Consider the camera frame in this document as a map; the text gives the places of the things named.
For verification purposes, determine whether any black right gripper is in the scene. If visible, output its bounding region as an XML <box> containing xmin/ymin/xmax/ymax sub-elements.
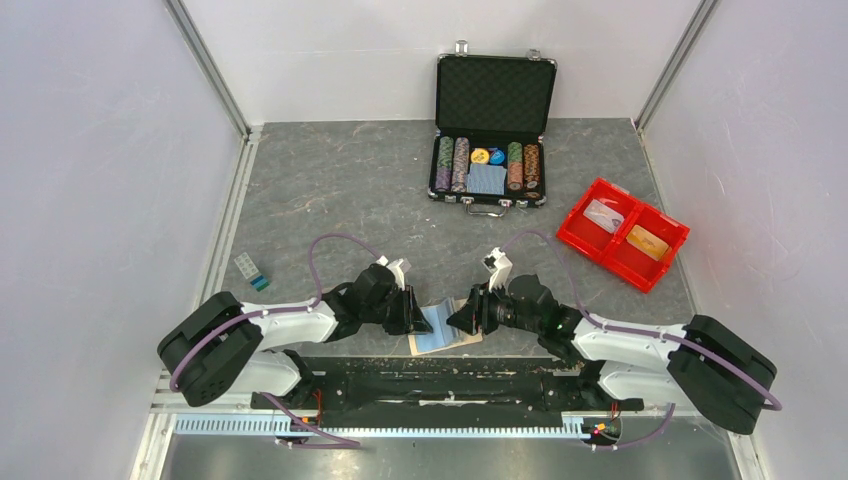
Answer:
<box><xmin>446</xmin><ymin>279</ymin><xmax>541</xmax><ymax>336</ymax></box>

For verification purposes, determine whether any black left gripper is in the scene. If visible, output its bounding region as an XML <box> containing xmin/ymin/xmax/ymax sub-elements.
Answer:
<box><xmin>362</xmin><ymin>284</ymin><xmax>433</xmax><ymax>336</ymax></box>

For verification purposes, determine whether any beige leather card holder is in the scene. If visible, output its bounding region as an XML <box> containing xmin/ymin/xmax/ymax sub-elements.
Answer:
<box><xmin>407</xmin><ymin>298</ymin><xmax>483</xmax><ymax>356</ymax></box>

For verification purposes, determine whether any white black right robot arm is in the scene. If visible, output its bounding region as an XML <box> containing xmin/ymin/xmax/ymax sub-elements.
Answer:
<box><xmin>447</xmin><ymin>275</ymin><xmax>782</xmax><ymax>435</ymax></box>

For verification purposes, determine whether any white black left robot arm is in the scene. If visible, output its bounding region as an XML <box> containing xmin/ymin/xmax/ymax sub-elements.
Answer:
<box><xmin>156</xmin><ymin>259</ymin><xmax>433</xmax><ymax>408</ymax></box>

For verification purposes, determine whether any blue playing card deck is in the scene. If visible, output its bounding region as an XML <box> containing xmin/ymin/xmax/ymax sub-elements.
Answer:
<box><xmin>466</xmin><ymin>163</ymin><xmax>507</xmax><ymax>195</ymax></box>

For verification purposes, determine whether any white card in bin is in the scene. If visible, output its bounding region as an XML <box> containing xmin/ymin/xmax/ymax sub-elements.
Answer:
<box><xmin>583</xmin><ymin>199</ymin><xmax>625</xmax><ymax>234</ymax></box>

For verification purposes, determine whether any yellow card in bin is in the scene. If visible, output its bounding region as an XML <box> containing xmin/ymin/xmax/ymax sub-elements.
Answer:
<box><xmin>626</xmin><ymin>225</ymin><xmax>669</xmax><ymax>261</ymax></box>

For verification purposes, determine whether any green purple chip row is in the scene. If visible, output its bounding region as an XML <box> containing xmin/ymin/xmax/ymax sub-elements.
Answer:
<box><xmin>434</xmin><ymin>136</ymin><xmax>454</xmax><ymax>192</ymax></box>

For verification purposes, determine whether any yellow dealer chip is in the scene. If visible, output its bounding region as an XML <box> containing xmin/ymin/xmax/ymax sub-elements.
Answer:
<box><xmin>470</xmin><ymin>148</ymin><xmax>491</xmax><ymax>164</ymax></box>

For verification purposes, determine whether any blue dealer chip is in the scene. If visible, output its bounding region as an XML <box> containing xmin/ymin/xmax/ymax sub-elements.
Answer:
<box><xmin>489</xmin><ymin>148</ymin><xmax>506</xmax><ymax>165</ymax></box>

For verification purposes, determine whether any pink white chip row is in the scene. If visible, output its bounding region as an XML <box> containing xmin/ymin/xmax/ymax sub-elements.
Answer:
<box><xmin>451</xmin><ymin>137</ymin><xmax>470</xmax><ymax>192</ymax></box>

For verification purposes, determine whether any green orange chip row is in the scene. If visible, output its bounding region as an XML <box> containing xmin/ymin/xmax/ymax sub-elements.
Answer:
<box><xmin>507</xmin><ymin>142</ymin><xmax>524</xmax><ymax>191</ymax></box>

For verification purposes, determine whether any orange brown chip row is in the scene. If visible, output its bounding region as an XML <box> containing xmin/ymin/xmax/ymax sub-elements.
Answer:
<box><xmin>523</xmin><ymin>144</ymin><xmax>541</xmax><ymax>199</ymax></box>

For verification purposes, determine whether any red double plastic bin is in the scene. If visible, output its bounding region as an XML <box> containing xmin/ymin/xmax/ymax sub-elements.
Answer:
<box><xmin>556</xmin><ymin>177</ymin><xmax>690</xmax><ymax>293</ymax></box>

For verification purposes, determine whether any black poker chip case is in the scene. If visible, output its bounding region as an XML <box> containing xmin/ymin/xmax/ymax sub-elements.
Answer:
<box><xmin>427</xmin><ymin>40</ymin><xmax>558</xmax><ymax>217</ymax></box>

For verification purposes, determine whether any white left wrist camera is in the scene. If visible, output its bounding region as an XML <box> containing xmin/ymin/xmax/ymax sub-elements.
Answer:
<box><xmin>377</xmin><ymin>256</ymin><xmax>411</xmax><ymax>290</ymax></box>

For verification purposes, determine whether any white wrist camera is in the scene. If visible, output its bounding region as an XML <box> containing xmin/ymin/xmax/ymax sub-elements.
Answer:
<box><xmin>482</xmin><ymin>247</ymin><xmax>513</xmax><ymax>291</ymax></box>
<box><xmin>377</xmin><ymin>256</ymin><xmax>411</xmax><ymax>290</ymax></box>

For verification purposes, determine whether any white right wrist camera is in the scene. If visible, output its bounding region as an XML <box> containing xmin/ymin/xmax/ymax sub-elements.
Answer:
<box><xmin>482</xmin><ymin>247</ymin><xmax>513</xmax><ymax>291</ymax></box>

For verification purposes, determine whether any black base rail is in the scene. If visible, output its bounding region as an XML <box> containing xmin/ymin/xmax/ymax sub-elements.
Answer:
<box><xmin>277</xmin><ymin>357</ymin><xmax>644</xmax><ymax>429</ymax></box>

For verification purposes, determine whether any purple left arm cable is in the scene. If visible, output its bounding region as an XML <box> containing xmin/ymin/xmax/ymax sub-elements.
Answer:
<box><xmin>169</xmin><ymin>232</ymin><xmax>389</xmax><ymax>452</ymax></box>

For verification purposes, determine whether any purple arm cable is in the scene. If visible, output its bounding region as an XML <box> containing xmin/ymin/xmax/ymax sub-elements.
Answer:
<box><xmin>169</xmin><ymin>232</ymin><xmax>389</xmax><ymax>452</ymax></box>
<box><xmin>500</xmin><ymin>229</ymin><xmax>783</xmax><ymax>452</ymax></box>

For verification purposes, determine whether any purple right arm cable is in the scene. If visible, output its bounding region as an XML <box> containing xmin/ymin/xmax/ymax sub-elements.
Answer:
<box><xmin>500</xmin><ymin>229</ymin><xmax>783</xmax><ymax>452</ymax></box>

